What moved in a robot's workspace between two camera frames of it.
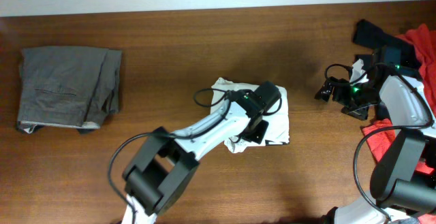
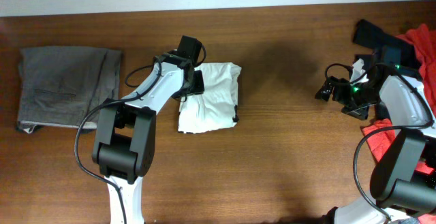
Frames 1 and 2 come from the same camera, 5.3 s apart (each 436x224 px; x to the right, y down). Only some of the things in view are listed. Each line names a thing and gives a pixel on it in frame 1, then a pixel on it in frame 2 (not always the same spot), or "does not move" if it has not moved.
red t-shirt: x=422 y=43 does not move
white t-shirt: x=278 y=129 to x=212 y=109
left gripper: x=260 y=133 to x=199 y=86
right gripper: x=360 y=112 does not move
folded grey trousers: x=69 y=86 does not move
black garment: x=369 y=37 does not move
